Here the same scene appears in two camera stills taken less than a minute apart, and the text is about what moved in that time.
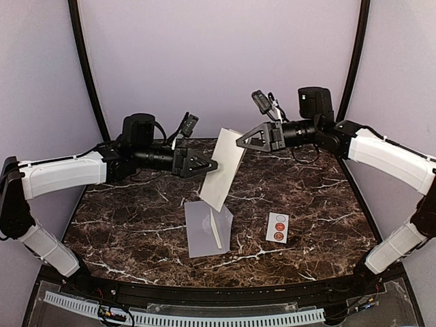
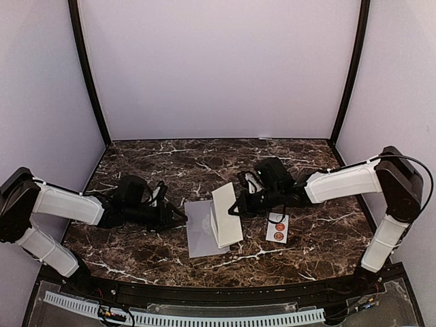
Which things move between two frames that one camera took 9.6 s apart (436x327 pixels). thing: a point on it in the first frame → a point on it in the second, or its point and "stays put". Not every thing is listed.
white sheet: (214, 223) stays put
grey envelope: (208, 230) stays put
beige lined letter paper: (227, 154) → (228, 226)
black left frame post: (75, 10) stays put
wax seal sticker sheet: (277, 227) stays put
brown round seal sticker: (278, 236) stays put
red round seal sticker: (280, 226) stays put
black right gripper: (276, 134) → (246, 209)
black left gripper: (180, 170) → (165, 219)
